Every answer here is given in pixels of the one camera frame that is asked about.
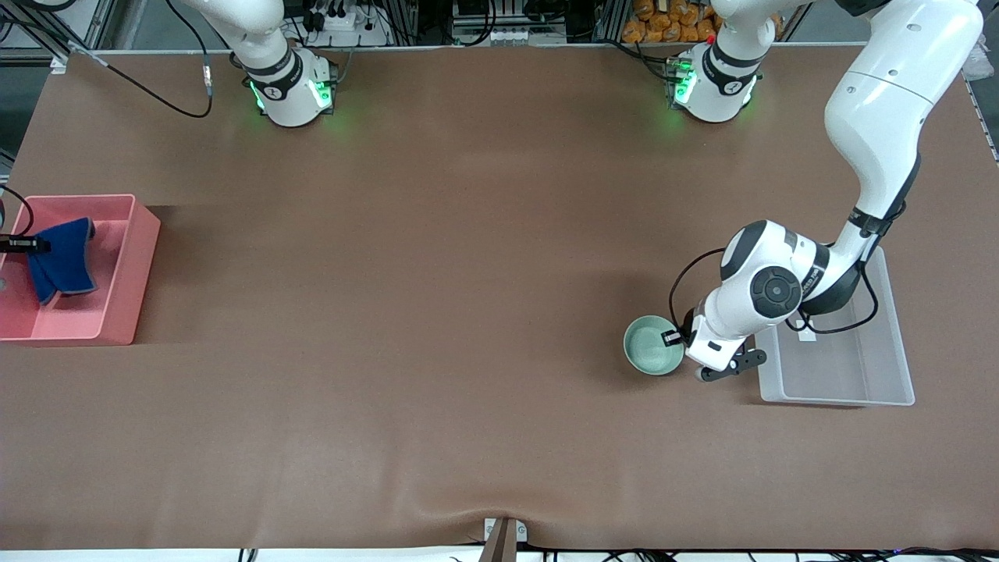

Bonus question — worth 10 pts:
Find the mint green bowl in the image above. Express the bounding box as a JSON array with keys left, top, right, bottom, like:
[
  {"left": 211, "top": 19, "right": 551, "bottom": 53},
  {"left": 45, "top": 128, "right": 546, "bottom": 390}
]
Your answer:
[{"left": 623, "top": 315, "right": 686, "bottom": 376}]

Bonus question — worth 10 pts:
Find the blue cloth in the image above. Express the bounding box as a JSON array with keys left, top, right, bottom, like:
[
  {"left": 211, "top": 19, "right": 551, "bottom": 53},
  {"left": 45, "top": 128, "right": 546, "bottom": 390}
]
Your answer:
[{"left": 27, "top": 217, "right": 98, "bottom": 306}]

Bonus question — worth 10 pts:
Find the pink plastic bin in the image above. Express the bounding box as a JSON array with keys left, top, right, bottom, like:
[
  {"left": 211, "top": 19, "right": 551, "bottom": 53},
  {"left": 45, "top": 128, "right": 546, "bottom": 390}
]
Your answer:
[{"left": 0, "top": 194, "right": 162, "bottom": 346}]

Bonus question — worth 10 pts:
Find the clear plastic bin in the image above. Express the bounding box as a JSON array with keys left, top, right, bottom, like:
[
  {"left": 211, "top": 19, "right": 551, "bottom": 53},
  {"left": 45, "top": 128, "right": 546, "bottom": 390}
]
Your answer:
[{"left": 755, "top": 246, "right": 915, "bottom": 407}]

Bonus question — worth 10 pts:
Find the brown table cover mat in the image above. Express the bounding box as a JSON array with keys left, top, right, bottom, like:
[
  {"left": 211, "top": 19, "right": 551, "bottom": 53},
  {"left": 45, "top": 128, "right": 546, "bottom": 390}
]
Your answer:
[{"left": 0, "top": 45, "right": 999, "bottom": 551}]

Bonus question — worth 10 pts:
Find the orange snack bag pile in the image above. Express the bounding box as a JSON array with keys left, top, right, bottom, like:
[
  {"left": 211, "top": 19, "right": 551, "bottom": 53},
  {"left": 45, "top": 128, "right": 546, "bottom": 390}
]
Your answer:
[{"left": 622, "top": 0, "right": 719, "bottom": 44}]

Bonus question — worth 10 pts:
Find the white power strip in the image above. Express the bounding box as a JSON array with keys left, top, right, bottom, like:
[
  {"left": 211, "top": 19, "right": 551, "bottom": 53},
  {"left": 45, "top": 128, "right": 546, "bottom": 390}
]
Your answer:
[{"left": 300, "top": 6, "right": 391, "bottom": 46}]

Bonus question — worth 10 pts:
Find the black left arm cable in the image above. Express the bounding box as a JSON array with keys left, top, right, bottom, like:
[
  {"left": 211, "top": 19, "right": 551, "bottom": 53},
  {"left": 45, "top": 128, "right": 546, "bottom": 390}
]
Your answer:
[{"left": 669, "top": 248, "right": 879, "bottom": 336}]

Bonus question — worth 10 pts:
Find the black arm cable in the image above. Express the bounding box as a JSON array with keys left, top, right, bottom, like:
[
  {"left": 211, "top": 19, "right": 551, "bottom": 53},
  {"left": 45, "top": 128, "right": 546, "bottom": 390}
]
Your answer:
[
  {"left": 0, "top": 0, "right": 214, "bottom": 237},
  {"left": 669, "top": 248, "right": 879, "bottom": 336}
]

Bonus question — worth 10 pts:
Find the aluminium frame profile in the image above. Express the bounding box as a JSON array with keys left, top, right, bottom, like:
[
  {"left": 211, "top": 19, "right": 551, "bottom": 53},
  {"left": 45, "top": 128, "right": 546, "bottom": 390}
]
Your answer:
[{"left": 0, "top": 0, "right": 118, "bottom": 55}]

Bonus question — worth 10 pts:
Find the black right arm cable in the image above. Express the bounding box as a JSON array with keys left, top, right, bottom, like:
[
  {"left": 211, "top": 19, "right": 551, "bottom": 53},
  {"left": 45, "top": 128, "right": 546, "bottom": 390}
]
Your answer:
[{"left": 0, "top": 0, "right": 214, "bottom": 237}]

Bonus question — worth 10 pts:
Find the metal table edge bracket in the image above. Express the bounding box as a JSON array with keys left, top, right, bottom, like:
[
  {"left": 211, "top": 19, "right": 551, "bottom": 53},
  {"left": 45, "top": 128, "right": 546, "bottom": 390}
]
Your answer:
[{"left": 482, "top": 517, "right": 528, "bottom": 562}]

